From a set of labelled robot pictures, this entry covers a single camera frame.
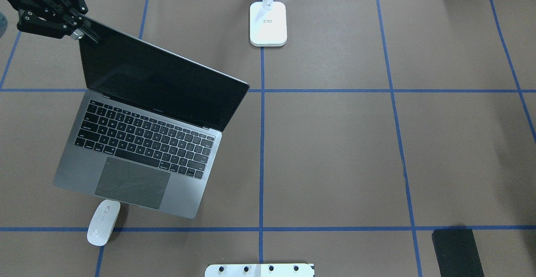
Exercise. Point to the white desk lamp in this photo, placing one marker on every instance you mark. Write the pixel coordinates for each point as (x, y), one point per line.
(268, 24)

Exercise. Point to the black mouse pad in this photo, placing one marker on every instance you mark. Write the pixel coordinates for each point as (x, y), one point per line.
(456, 253)

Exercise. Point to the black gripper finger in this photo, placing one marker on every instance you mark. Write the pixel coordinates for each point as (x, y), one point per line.
(83, 30)

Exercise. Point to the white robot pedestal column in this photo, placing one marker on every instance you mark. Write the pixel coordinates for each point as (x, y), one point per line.
(261, 270)

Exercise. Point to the white computer mouse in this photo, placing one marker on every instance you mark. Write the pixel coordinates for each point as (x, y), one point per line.
(102, 223)

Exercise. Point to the grey laptop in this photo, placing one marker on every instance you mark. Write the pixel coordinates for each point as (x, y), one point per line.
(149, 126)

